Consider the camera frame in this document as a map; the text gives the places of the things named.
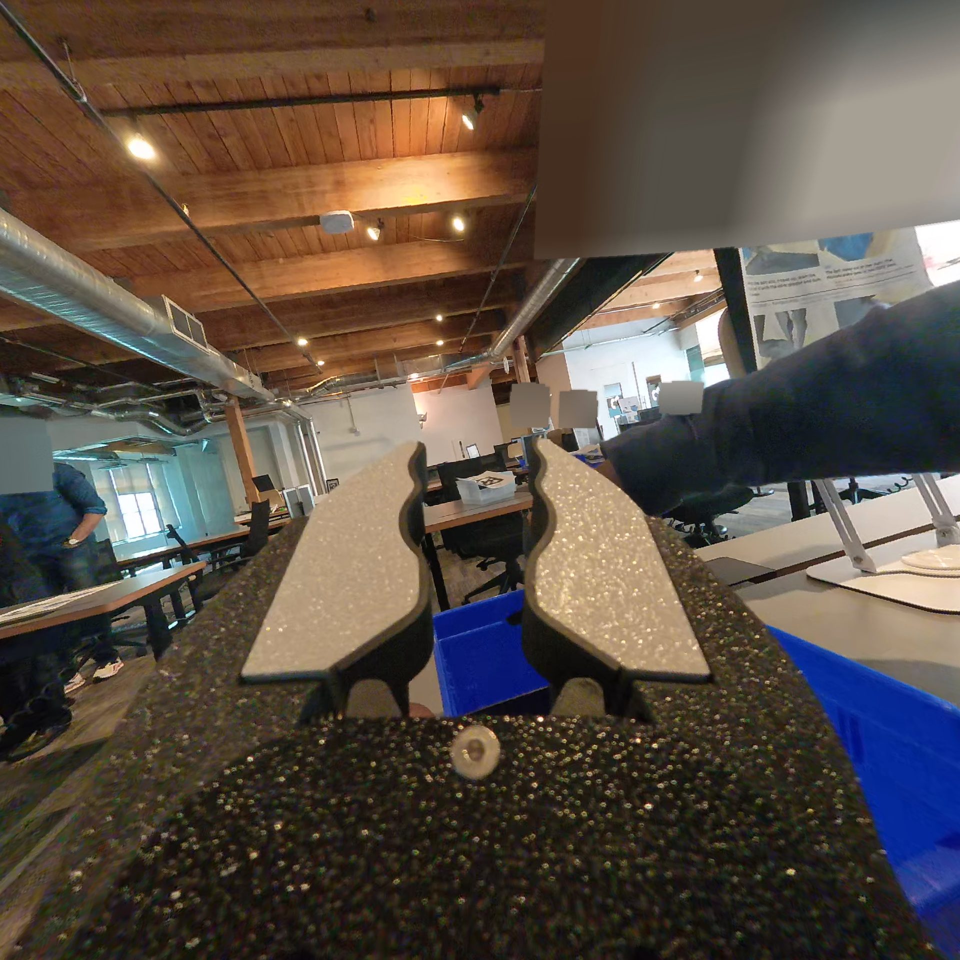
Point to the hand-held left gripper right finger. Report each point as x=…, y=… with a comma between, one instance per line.
x=607, y=577

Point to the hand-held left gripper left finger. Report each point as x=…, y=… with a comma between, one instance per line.
x=337, y=570

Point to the blue plastic bin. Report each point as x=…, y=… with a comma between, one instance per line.
x=885, y=750

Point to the person's right forearm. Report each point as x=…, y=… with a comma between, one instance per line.
x=810, y=420

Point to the white tagged box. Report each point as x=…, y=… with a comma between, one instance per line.
x=487, y=487

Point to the wooden office desk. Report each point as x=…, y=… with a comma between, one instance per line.
x=112, y=600

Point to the grey stand pole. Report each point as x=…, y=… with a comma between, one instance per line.
x=941, y=514
x=844, y=525

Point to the printed instruction sheet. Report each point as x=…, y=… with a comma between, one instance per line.
x=795, y=300

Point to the white ceiling sensor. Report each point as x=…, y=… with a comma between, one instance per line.
x=337, y=222

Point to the silver air duct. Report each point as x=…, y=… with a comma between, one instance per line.
x=75, y=285

